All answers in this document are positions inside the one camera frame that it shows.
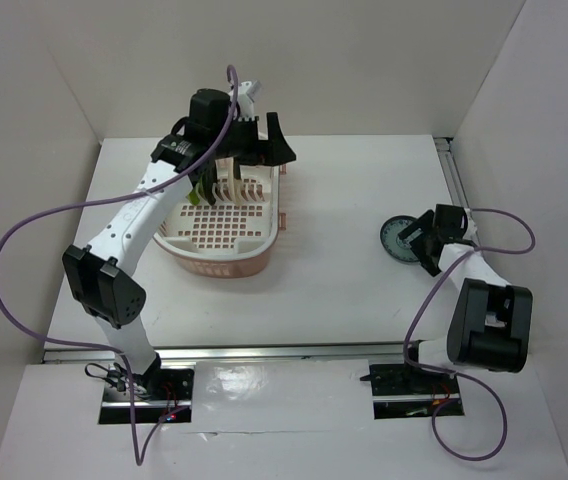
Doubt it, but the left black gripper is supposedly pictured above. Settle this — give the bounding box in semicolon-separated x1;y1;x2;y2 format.
210;111;295;166

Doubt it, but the green plate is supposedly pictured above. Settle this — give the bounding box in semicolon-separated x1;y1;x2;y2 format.
187;181;205;206

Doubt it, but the beige plate with black mark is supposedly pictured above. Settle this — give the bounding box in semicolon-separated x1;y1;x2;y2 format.
228;158;243;206

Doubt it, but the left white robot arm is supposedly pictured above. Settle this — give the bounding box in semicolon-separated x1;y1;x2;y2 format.
62;81;296;399

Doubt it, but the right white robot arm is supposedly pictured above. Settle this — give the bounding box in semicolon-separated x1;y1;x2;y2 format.
397;204;536;392

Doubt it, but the white pink dish rack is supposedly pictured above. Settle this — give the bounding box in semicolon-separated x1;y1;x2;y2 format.
154;158;286;279

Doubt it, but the blue patterned plate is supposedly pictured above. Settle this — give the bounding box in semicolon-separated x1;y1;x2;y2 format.
380;215;419;264

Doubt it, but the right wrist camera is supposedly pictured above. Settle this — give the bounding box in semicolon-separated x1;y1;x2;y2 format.
463;208;479;244

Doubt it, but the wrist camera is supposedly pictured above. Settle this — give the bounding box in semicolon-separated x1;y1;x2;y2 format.
463;208;479;244
228;80;261;121

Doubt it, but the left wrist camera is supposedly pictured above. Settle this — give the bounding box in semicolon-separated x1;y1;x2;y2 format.
228;80;261;121

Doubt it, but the aluminium rail frame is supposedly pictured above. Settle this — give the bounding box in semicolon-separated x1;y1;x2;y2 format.
41;134;518;365

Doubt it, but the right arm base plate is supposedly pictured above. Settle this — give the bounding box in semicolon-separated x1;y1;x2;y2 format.
360;364;464;420

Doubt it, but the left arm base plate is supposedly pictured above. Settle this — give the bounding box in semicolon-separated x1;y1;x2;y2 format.
99;363;196;425

